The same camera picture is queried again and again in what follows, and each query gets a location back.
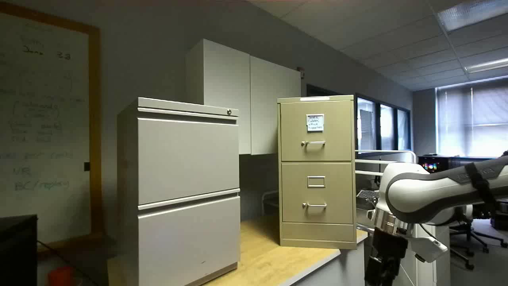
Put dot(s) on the narrow ceiling light strip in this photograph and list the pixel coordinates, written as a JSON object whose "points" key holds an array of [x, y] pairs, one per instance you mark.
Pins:
{"points": [[486, 66]]}

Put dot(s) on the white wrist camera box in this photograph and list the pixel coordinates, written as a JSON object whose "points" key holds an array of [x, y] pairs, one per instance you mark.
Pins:
{"points": [[429, 248]]}

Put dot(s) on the black office chair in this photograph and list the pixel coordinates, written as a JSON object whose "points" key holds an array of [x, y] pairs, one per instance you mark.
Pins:
{"points": [[469, 233]]}

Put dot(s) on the black box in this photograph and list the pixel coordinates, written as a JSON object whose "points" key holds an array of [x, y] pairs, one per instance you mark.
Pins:
{"points": [[16, 252]]}

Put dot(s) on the beige drawer with paper label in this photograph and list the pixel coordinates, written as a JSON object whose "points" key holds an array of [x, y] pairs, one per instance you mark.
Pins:
{"points": [[318, 132]]}

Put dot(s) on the large ceiling light panel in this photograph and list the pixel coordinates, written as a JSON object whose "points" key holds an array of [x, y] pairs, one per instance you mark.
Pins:
{"points": [[470, 13]]}

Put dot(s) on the grey two-drawer file cabinet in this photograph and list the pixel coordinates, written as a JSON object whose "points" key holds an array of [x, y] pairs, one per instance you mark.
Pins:
{"points": [[180, 191]]}

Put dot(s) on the dark interior window row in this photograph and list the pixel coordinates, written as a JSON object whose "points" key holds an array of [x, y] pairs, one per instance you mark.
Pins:
{"points": [[383, 124]]}

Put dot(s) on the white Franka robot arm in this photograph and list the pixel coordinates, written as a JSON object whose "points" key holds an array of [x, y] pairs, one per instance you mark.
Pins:
{"points": [[423, 193]]}

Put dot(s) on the window with blinds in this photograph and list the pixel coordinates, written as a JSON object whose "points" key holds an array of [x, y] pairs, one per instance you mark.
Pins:
{"points": [[470, 121]]}

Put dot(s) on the wood-framed whiteboard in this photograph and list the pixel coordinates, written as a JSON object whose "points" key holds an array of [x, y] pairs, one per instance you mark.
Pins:
{"points": [[42, 132]]}

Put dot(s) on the red object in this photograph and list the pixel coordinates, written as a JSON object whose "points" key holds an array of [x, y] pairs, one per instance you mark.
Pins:
{"points": [[62, 277]]}

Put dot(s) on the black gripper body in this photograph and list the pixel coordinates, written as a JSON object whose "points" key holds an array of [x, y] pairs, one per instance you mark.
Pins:
{"points": [[384, 260]]}

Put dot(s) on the beige file cabinet body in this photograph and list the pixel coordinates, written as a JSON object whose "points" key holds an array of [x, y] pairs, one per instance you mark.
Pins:
{"points": [[318, 234]]}

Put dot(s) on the white wall cabinet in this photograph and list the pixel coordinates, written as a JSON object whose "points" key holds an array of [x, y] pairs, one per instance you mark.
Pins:
{"points": [[238, 90]]}

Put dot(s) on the white counter base cabinet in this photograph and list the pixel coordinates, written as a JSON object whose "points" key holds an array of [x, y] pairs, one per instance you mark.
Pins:
{"points": [[338, 271]]}

